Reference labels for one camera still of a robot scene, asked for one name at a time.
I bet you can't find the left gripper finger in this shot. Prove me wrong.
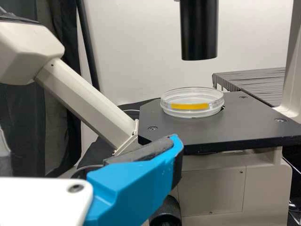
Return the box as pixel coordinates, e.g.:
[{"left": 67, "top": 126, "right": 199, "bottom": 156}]
[{"left": 83, "top": 133, "right": 184, "bottom": 226}]

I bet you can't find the petri dish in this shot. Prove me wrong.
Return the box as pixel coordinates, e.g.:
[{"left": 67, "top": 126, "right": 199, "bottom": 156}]
[{"left": 160, "top": 86, "right": 225, "bottom": 118}]

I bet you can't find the cream microscope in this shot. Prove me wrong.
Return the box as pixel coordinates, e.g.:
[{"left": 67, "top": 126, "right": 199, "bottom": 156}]
[{"left": 0, "top": 0, "right": 301, "bottom": 226}]

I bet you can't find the black platform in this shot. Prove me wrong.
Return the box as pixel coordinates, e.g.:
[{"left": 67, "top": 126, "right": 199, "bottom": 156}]
[{"left": 212, "top": 67, "right": 286, "bottom": 108}]

